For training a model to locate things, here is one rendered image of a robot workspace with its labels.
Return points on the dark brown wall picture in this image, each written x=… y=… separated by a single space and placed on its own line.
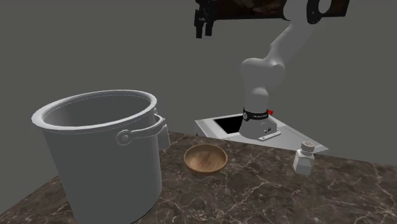
x=248 y=9

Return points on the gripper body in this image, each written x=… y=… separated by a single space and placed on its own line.
x=206 y=9

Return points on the white shaker bottle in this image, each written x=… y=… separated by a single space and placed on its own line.
x=304 y=163

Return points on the large grey metal bucket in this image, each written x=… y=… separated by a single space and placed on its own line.
x=108 y=173

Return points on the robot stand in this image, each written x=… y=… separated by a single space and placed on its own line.
x=297 y=136

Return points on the wooden bowl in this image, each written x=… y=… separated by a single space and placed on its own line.
x=205 y=158

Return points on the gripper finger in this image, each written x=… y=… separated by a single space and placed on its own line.
x=208 y=29
x=198 y=30

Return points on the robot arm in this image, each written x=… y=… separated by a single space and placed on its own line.
x=260 y=77

